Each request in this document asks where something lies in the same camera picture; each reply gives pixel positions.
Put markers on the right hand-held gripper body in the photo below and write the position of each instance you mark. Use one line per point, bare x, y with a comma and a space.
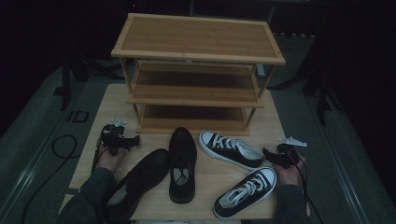
288, 154

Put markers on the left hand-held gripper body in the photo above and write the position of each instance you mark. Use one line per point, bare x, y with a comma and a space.
112, 138

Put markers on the black leather shoe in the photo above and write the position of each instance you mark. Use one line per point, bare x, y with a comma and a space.
146, 172
182, 146

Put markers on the wooden shoe rack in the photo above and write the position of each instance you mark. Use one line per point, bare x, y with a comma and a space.
196, 37

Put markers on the person's right hand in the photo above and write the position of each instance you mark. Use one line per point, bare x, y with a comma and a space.
289, 175

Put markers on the person's left hand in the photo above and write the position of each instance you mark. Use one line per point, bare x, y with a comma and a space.
109, 160

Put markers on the black and white canvas sneaker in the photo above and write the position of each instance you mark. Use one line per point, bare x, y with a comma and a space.
249, 191
232, 152

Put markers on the black metal stand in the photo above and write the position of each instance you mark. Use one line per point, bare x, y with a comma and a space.
323, 99
65, 84

